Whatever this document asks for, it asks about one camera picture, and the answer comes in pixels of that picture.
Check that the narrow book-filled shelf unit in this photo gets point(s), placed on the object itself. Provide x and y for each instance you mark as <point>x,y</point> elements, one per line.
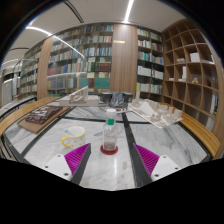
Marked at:
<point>150,63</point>

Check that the open wooden grid shelf unit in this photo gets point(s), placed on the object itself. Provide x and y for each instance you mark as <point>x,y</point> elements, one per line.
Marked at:
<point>193,80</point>

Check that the dark grey building model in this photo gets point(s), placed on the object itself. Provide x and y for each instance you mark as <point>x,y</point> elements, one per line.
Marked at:
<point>116,99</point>

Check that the wide book-filled shelf unit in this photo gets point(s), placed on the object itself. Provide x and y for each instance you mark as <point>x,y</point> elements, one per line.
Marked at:
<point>83,56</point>

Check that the pale blue spoon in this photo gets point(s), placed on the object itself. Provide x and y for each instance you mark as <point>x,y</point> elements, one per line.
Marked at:
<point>69,130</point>

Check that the clear plastic bottle green label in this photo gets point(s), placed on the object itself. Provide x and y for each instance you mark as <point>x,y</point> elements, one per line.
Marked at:
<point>110,133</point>

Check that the white ramp architectural model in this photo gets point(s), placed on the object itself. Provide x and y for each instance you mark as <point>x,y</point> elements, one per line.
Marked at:
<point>80,97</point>

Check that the curved wooden slat bench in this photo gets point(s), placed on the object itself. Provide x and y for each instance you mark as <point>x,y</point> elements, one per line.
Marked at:
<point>200,133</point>
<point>20,113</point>

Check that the small red white model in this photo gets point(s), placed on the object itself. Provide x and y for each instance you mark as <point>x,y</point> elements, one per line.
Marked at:
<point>116,108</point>

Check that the curved book-filled shelf unit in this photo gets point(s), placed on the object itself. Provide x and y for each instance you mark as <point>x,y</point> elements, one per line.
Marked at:
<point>30,76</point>

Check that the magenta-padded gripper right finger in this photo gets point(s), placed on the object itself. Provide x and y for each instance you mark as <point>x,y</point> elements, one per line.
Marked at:
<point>148,159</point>

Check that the brown architectural model wooden board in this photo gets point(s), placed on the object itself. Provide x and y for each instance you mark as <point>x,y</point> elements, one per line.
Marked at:
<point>41,116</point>

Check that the large white city model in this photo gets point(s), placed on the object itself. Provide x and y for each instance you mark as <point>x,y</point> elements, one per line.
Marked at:
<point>156,115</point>

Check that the straight ceiling light strip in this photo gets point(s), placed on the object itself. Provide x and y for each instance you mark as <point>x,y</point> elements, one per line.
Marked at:
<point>128,10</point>

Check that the curved ceiling light strip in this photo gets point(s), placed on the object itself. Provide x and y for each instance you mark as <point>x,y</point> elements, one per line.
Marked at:
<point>56,38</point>

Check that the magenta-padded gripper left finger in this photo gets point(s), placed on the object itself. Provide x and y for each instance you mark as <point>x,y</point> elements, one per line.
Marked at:
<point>77,160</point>

